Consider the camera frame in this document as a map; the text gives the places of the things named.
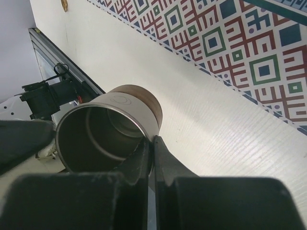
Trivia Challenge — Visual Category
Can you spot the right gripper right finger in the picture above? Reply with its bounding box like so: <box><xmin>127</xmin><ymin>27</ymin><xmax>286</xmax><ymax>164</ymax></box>
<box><xmin>153</xmin><ymin>136</ymin><xmax>305</xmax><ymax>230</ymax></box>

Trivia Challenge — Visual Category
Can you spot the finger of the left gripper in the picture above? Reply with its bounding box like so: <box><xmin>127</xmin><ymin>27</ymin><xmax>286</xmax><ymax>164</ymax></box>
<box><xmin>0</xmin><ymin>120</ymin><xmax>54</xmax><ymax>175</ymax></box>

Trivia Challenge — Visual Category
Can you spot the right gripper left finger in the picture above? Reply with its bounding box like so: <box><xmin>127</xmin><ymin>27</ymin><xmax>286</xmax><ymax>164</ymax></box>
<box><xmin>0</xmin><ymin>139</ymin><xmax>150</xmax><ymax>230</ymax></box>

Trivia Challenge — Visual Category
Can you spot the metal cup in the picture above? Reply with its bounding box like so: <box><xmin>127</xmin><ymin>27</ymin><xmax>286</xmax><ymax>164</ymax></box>
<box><xmin>55</xmin><ymin>84</ymin><xmax>163</xmax><ymax>173</ymax></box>

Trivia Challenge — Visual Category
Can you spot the patterned cloth placemat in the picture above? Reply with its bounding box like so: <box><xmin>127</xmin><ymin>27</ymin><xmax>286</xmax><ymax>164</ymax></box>
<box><xmin>92</xmin><ymin>0</ymin><xmax>307</xmax><ymax>134</ymax></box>

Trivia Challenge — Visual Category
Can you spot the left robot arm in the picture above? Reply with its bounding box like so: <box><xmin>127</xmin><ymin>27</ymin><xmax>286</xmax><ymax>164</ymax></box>
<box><xmin>0</xmin><ymin>63</ymin><xmax>79</xmax><ymax>174</ymax></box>

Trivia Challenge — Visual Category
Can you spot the gold fork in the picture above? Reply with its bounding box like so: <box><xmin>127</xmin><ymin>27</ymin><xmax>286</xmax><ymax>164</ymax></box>
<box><xmin>61</xmin><ymin>0</ymin><xmax>68</xmax><ymax>12</ymax></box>

